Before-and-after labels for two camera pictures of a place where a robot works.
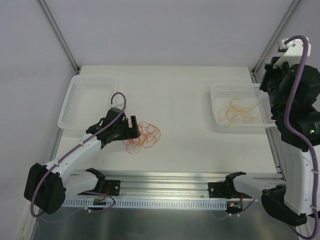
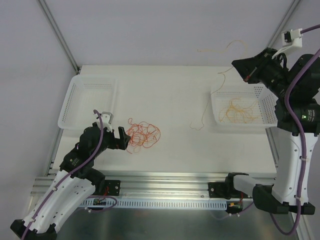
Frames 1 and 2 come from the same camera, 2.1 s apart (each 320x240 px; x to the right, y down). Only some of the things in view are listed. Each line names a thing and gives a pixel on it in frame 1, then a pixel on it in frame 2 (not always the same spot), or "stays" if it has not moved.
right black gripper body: (269, 81) to (253, 71)
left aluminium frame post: (47, 11) stays
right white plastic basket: (241, 105) stays
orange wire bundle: (149, 135) stays
